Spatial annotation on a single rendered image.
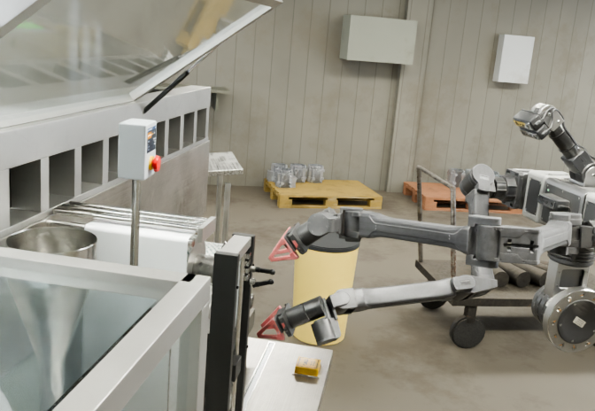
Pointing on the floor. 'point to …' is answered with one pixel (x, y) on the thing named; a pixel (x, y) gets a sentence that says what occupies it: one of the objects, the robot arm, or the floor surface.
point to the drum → (323, 277)
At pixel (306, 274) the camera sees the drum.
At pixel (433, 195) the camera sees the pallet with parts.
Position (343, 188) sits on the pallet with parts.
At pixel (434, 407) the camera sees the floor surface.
